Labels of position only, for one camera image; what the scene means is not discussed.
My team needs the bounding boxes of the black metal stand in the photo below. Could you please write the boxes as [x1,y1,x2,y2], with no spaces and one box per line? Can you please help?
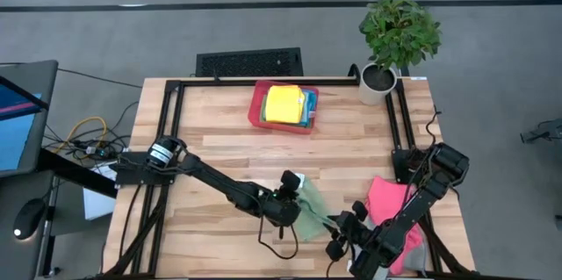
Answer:
[520,117,562,145]

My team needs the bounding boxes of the black computer mouse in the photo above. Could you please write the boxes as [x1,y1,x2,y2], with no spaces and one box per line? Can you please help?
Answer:
[11,197,47,241]

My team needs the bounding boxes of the white plant pot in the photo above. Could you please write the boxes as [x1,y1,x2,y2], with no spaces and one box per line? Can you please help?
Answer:
[358,61,399,106]

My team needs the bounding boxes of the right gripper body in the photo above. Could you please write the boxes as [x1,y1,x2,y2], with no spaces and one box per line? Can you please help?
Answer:
[325,200,379,263]

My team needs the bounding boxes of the yellow microfiber towel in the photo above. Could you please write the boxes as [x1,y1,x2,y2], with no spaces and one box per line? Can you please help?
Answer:
[264,84,306,125]

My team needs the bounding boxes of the yellow cable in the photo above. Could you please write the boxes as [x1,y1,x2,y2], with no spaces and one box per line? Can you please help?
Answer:
[55,115,108,154]

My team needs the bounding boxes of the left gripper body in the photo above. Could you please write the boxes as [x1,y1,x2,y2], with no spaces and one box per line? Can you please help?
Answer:
[259,169,304,228]

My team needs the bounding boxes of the green leafy plant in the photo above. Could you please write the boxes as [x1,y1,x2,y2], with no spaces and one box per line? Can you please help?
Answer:
[358,0,443,72]

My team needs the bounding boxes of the black left camera cable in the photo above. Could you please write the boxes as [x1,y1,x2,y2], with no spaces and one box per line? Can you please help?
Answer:
[256,216,300,261]

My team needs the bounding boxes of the pink microfiber towel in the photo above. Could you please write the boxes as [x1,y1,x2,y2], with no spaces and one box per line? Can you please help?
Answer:
[364,176,425,276]

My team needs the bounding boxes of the dark grey side desk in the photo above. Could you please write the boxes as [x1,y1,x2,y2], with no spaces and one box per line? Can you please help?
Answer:
[0,147,119,280]

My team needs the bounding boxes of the sage green microfiber towel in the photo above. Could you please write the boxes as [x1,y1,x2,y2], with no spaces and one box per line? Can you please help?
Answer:
[292,174,342,243]

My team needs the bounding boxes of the translucent pink plastic bin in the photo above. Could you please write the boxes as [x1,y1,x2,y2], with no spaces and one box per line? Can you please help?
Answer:
[247,79,321,135]

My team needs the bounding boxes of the laptop screen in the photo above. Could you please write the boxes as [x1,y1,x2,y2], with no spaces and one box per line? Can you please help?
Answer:
[0,59,60,180]

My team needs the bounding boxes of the white paper sheet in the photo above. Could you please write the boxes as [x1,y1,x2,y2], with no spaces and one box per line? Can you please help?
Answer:
[82,161,118,221]

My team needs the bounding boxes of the thin black floor cable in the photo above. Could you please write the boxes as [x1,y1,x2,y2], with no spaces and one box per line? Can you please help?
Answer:
[0,62,144,90]

